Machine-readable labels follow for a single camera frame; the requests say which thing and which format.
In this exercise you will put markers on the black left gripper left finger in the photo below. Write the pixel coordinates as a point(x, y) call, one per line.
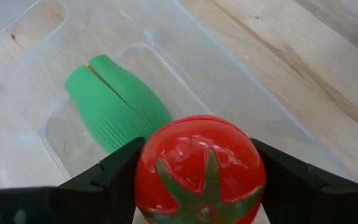
point(113, 186)

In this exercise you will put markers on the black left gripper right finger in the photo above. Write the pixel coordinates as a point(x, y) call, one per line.
point(297, 193)

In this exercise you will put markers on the green ribbed toy vegetable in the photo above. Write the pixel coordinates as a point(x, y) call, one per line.
point(113, 102)

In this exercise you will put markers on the red toy tomato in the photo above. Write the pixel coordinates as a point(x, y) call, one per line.
point(191, 146)

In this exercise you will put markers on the clear plastic tupperware container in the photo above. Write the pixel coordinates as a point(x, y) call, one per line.
point(197, 62)

